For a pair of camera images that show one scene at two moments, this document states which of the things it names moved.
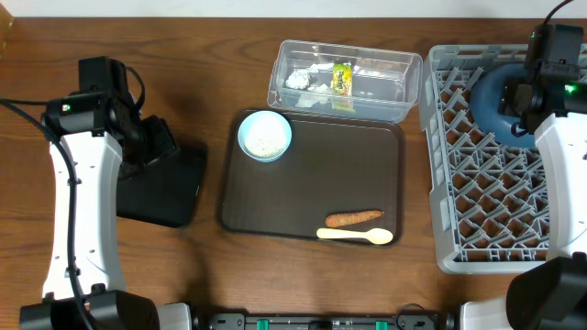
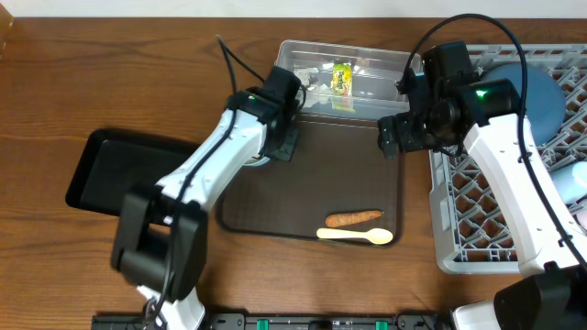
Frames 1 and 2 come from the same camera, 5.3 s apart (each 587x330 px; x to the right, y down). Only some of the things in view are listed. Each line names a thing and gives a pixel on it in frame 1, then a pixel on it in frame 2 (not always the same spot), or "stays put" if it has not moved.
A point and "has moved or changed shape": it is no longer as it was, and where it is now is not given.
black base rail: x=404 y=321 stays put
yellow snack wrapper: x=341 y=88 stays put
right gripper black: x=504 y=107 to x=405 y=121
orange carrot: x=335 y=220 stays put
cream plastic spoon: x=377 y=236 stays put
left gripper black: x=162 y=141 to x=290 y=139
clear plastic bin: x=344 y=80 stays put
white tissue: x=317 y=93 to x=304 y=75
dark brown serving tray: x=335 y=164 stays put
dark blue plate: x=483 y=104 has moved or changed shape
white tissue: x=298 y=79 stays put
